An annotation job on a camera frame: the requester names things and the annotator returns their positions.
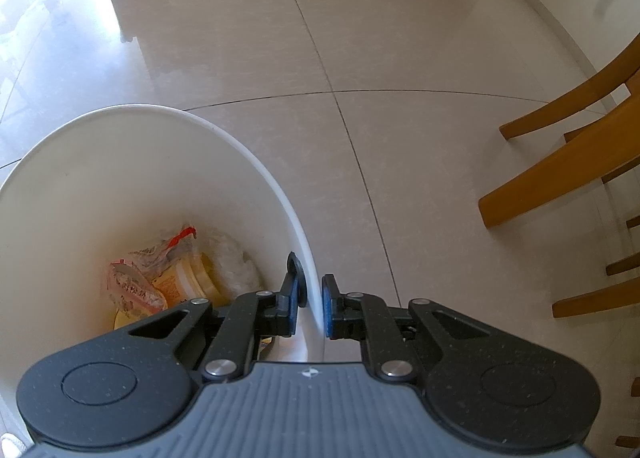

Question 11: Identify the wooden chair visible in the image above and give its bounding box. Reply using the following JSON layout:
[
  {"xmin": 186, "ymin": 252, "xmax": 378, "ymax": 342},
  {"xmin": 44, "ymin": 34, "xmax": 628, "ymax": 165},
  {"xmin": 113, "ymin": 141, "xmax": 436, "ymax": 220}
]
[{"xmin": 479, "ymin": 33, "xmax": 640, "ymax": 449}]

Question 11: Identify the pink printed wrapper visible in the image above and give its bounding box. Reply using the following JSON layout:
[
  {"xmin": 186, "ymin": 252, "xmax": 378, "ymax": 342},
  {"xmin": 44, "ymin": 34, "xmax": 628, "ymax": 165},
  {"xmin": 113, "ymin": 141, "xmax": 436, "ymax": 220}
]
[{"xmin": 107, "ymin": 258, "xmax": 168, "ymax": 316}]

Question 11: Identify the yellow instant noodle cup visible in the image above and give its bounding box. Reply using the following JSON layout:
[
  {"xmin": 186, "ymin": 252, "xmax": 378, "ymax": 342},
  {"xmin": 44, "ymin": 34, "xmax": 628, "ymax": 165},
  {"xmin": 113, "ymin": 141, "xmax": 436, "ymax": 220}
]
[{"xmin": 150, "ymin": 252, "xmax": 223, "ymax": 309}]

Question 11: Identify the white shoe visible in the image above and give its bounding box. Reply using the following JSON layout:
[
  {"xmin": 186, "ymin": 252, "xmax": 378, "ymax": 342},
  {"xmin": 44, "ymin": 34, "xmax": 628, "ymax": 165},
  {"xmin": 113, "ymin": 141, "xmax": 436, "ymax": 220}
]
[{"xmin": 0, "ymin": 433, "xmax": 26, "ymax": 458}]

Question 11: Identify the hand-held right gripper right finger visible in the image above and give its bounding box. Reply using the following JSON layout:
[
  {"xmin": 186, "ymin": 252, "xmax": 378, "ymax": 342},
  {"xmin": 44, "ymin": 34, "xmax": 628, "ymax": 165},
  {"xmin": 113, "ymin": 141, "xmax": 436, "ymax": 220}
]
[{"xmin": 321, "ymin": 273, "xmax": 492, "ymax": 384}]

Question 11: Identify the white crumpled plastic bag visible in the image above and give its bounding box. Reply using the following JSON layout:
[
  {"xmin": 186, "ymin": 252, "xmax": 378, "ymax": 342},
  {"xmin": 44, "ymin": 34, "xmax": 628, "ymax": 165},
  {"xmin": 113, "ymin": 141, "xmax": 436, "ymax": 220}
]
[{"xmin": 202, "ymin": 233, "xmax": 261, "ymax": 299}]

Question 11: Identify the yellow packet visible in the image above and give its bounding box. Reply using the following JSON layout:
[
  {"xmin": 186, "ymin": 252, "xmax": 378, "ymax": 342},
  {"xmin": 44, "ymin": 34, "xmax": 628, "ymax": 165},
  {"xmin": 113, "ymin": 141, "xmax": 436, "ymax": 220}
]
[{"xmin": 112, "ymin": 308, "xmax": 151, "ymax": 332}]

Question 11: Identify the clear wrapper with red strip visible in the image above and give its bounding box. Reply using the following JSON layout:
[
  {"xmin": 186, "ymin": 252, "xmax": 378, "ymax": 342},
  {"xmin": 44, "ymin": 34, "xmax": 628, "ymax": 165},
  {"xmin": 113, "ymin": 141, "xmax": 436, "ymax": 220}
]
[{"xmin": 127, "ymin": 223, "xmax": 201, "ymax": 279}]

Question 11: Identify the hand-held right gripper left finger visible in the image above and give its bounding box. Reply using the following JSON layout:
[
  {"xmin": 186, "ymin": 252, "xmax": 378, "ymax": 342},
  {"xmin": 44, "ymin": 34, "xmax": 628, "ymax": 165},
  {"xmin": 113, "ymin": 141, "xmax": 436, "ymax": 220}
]
[{"xmin": 127, "ymin": 252, "xmax": 308, "ymax": 383}]

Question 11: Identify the white plastic bucket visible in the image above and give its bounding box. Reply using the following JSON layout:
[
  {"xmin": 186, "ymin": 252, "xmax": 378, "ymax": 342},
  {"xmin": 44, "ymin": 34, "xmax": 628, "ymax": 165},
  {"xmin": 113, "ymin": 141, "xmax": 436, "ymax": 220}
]
[{"xmin": 0, "ymin": 105, "xmax": 326, "ymax": 439}]

